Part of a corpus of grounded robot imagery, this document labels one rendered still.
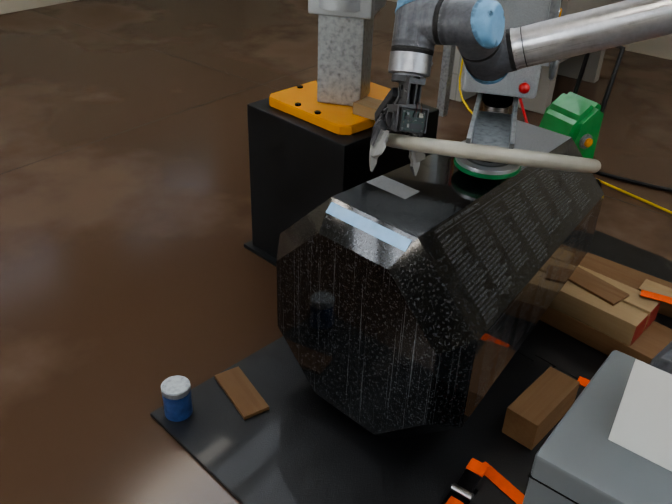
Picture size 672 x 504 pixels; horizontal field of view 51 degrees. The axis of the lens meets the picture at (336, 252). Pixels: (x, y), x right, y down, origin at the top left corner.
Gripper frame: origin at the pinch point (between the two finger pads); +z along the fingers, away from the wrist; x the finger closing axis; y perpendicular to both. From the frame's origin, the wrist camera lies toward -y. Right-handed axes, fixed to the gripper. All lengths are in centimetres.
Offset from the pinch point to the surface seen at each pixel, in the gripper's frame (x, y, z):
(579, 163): 30.4, 23.2, -6.4
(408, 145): -0.3, 7.7, -5.8
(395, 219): 21, -44, 17
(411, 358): 28, -35, 56
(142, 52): -38, -506, -50
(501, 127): 47, -37, -13
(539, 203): 79, -59, 10
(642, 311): 143, -73, 49
